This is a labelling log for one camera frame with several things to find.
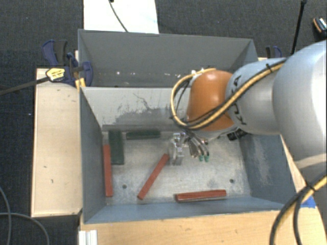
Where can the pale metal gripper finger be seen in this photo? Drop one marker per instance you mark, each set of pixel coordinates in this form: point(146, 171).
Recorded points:
point(172, 152)
point(180, 156)

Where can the grey metal bin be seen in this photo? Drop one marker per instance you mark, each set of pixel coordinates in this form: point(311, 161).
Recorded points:
point(184, 172)

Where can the red-brown flat block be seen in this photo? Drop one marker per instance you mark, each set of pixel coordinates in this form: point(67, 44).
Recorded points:
point(153, 176)
point(108, 171)
point(200, 196)

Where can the dark green flat block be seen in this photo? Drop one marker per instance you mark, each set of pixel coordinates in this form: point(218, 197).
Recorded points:
point(143, 134)
point(116, 148)

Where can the pale wood board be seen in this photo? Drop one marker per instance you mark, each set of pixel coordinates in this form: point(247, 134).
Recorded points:
point(56, 147)

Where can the black cylinder on white bracket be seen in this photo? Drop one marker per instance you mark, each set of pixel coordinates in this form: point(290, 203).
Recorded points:
point(236, 134)

